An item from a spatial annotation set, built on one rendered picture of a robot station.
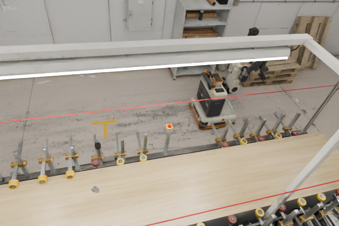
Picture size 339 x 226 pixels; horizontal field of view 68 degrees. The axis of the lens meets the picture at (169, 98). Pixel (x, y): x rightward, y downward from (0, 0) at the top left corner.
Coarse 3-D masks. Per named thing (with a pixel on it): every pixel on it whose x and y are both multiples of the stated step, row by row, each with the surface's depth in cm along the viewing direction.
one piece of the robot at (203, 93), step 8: (208, 72) 390; (200, 80) 423; (200, 88) 425; (216, 88) 390; (200, 96) 429; (208, 96) 396; (216, 96) 382; (224, 96) 387; (208, 104) 400; (216, 104) 395; (208, 112) 405; (216, 112) 410
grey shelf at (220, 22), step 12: (180, 0) 441; (192, 0) 446; (204, 0) 452; (180, 12) 441; (216, 12) 489; (228, 12) 455; (180, 24) 447; (192, 24) 443; (204, 24) 450; (216, 24) 456; (180, 36) 454; (180, 72) 523; (192, 72) 527
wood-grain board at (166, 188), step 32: (160, 160) 274; (192, 160) 279; (224, 160) 283; (256, 160) 288; (288, 160) 293; (0, 192) 232; (32, 192) 235; (64, 192) 238; (128, 192) 245; (160, 192) 248; (192, 192) 252; (224, 192) 255; (256, 192) 259; (320, 192) 267; (0, 224) 212; (32, 224) 215; (64, 224) 218; (96, 224) 220; (128, 224) 223; (160, 224) 226; (192, 224) 230
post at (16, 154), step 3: (15, 153) 236; (18, 153) 239; (15, 156) 238; (18, 156) 239; (18, 159) 242; (21, 159) 246; (18, 162) 245; (21, 162) 246; (21, 168) 253; (24, 168) 254; (24, 171) 257; (27, 171) 260; (24, 174) 260; (27, 174) 261
